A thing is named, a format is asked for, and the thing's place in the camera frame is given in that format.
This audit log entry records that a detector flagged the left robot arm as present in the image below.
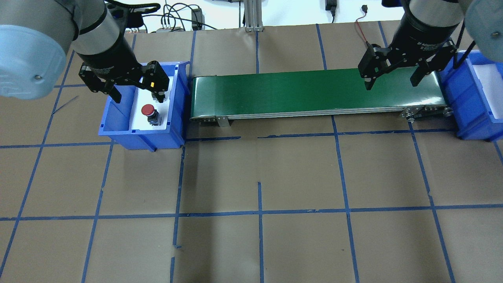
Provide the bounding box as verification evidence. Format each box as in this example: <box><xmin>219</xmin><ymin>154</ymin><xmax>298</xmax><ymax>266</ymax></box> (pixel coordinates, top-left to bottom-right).
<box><xmin>0</xmin><ymin>0</ymin><xmax>169</xmax><ymax>103</ymax></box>

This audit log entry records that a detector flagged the green conveyor belt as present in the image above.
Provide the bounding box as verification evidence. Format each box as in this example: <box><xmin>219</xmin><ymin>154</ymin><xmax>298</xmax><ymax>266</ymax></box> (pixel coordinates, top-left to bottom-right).
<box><xmin>190</xmin><ymin>68</ymin><xmax>453</xmax><ymax>127</ymax></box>

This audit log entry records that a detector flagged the red push button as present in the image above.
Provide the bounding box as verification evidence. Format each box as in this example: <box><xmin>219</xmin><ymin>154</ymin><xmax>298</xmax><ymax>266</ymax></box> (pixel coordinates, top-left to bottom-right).
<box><xmin>141</xmin><ymin>104</ymin><xmax>162</xmax><ymax>126</ymax></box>

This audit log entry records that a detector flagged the aluminium frame post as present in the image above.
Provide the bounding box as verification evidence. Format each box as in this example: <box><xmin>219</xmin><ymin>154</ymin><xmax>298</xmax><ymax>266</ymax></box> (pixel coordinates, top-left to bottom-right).
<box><xmin>244</xmin><ymin>0</ymin><xmax>264</xmax><ymax>33</ymax></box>

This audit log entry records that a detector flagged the white foam pad left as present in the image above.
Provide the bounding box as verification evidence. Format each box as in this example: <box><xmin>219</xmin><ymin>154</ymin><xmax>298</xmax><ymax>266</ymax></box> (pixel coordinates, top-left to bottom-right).
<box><xmin>129</xmin><ymin>76</ymin><xmax>174</xmax><ymax>130</ymax></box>

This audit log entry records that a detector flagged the blue right plastic bin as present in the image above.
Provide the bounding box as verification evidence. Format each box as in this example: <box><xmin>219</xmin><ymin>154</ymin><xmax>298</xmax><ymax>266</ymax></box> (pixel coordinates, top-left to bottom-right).
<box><xmin>439</xmin><ymin>50</ymin><xmax>503</xmax><ymax>142</ymax></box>

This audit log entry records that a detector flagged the red black wire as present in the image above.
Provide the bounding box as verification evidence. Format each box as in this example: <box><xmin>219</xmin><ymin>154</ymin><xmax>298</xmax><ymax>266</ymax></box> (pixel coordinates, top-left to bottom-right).
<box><xmin>355</xmin><ymin>6</ymin><xmax>370</xmax><ymax>44</ymax></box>

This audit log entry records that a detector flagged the white foam pad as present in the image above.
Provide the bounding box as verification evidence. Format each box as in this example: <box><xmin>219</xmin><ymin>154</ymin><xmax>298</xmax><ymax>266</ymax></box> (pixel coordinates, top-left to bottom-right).
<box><xmin>473</xmin><ymin>63</ymin><xmax>503</xmax><ymax>119</ymax></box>
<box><xmin>129</xmin><ymin>76</ymin><xmax>174</xmax><ymax>130</ymax></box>

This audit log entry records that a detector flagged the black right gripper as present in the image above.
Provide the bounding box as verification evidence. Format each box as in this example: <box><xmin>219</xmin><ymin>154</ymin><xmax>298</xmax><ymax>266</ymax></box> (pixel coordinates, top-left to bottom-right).
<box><xmin>358</xmin><ymin>42</ymin><xmax>458</xmax><ymax>91</ymax></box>

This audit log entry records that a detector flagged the blue plastic bin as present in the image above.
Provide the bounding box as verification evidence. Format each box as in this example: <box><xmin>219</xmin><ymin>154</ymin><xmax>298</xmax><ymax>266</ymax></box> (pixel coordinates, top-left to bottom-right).
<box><xmin>98</xmin><ymin>61</ymin><xmax>190</xmax><ymax>152</ymax></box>
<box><xmin>439</xmin><ymin>50</ymin><xmax>503</xmax><ymax>142</ymax></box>

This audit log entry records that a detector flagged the blue left plastic bin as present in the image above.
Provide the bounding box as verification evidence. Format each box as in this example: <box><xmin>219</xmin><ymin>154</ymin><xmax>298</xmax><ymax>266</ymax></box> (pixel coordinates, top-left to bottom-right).
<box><xmin>98</xmin><ymin>61</ymin><xmax>190</xmax><ymax>152</ymax></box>

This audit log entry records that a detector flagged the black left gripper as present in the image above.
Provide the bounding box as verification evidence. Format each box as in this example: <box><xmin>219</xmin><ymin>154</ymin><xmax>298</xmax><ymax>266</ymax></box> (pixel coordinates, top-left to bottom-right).
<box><xmin>79</xmin><ymin>61</ymin><xmax>170</xmax><ymax>104</ymax></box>

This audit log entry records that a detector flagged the white foam pad right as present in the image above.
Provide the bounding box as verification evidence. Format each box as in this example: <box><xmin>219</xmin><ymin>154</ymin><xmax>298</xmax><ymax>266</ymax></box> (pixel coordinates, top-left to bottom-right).
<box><xmin>473</xmin><ymin>63</ymin><xmax>503</xmax><ymax>119</ymax></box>

